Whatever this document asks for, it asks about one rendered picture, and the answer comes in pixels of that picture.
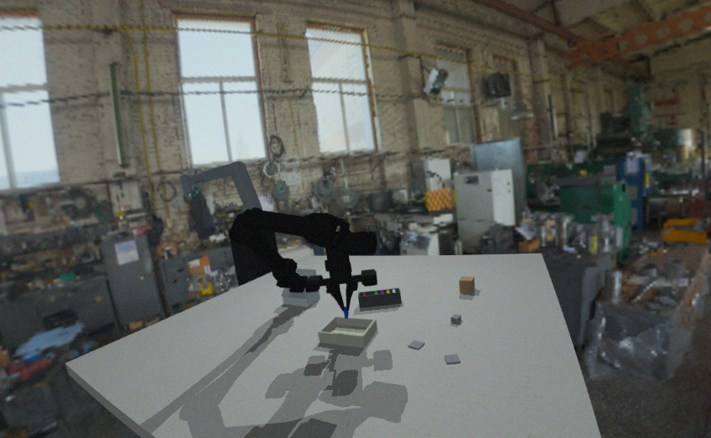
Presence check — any brown cube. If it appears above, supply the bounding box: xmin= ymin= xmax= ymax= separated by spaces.
xmin=459 ymin=276 xmax=475 ymax=293

